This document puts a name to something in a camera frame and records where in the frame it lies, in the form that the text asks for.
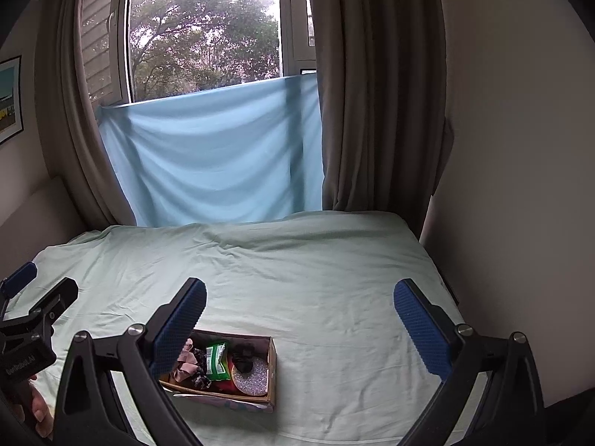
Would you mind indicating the brown curtain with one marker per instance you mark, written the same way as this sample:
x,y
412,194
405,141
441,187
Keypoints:
x,y
79,125
381,102

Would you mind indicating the white window frame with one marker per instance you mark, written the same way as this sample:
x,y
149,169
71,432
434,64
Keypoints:
x,y
297,32

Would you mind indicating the tree outside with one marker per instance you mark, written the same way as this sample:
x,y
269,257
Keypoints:
x,y
200,42

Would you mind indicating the green snack packet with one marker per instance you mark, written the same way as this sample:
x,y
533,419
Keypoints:
x,y
216,360

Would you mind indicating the pink fabric bow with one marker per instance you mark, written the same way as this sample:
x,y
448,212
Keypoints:
x,y
188,369

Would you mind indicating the person's left hand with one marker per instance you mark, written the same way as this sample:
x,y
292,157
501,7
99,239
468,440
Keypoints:
x,y
39,411

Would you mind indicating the light blue cloth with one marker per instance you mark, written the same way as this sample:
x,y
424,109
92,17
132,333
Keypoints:
x,y
209,148

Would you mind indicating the black patterned scrunchie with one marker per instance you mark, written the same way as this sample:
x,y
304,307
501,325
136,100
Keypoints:
x,y
201,357

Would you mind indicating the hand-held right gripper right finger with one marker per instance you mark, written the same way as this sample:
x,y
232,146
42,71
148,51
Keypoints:
x,y
420,330

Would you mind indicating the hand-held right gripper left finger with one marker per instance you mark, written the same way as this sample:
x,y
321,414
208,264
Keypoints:
x,y
181,325

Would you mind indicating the grey glittery round pouch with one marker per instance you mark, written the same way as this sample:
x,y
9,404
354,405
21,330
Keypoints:
x,y
253,380

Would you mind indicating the pale green bed sheet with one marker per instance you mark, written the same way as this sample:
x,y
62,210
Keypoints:
x,y
302,278

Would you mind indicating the framed wall poster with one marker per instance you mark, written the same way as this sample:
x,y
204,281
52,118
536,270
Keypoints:
x,y
9,102

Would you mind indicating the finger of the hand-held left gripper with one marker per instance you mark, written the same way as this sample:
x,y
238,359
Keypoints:
x,y
58,299
21,275

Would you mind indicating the cardboard box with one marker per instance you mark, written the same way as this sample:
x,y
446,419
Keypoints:
x,y
272,371

